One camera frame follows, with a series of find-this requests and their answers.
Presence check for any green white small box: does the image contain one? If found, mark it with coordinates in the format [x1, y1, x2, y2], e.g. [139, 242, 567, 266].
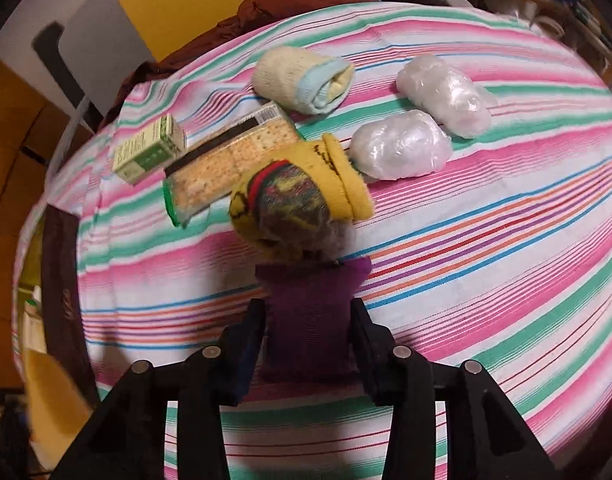
[112, 114, 185, 184]

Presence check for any striped pink green tablecloth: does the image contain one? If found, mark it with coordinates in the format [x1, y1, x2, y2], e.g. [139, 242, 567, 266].
[40, 2, 612, 468]

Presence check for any cream blue rolled sock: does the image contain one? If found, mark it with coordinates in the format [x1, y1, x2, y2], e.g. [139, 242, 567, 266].
[251, 46, 355, 116]

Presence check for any blue yellow grey chair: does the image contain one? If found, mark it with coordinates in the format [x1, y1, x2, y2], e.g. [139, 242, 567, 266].
[30, 0, 472, 131]

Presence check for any cracker pack clear wrap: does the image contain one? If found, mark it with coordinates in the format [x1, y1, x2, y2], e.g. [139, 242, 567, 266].
[163, 103, 303, 226]

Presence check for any purple snack pouch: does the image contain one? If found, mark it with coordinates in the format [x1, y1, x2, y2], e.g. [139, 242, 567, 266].
[255, 257, 372, 382]

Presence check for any dark red garment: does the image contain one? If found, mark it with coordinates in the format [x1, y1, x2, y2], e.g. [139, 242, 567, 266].
[98, 0, 372, 131]

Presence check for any white plastic bag bundle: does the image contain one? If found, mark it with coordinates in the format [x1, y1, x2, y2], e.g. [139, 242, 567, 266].
[396, 54, 496, 139]

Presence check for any yellow patterned rolled sock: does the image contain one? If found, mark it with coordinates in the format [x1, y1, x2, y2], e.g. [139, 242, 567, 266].
[229, 133, 374, 261]

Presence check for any yellow sponge block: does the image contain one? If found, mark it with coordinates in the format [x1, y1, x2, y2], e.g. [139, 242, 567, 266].
[24, 350, 92, 469]

